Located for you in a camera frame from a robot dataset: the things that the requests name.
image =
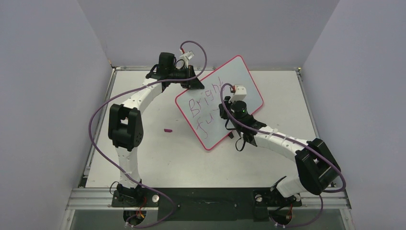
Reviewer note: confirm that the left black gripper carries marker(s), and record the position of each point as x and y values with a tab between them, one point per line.
194	83

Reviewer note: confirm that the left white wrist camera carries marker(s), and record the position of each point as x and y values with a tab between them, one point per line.
186	57

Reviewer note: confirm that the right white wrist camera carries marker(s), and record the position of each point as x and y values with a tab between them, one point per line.
239	93

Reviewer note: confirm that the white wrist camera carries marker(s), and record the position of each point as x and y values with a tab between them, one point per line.
239	93
186	57

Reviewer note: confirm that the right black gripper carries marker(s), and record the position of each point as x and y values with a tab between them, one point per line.
226	108

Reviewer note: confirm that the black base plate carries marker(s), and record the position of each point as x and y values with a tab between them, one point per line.
209	204

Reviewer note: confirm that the pink-framed whiteboard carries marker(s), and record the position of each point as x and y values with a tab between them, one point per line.
200	107

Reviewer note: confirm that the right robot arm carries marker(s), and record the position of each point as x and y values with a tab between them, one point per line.
315	164

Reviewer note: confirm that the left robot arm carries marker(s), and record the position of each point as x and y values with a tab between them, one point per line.
125	128

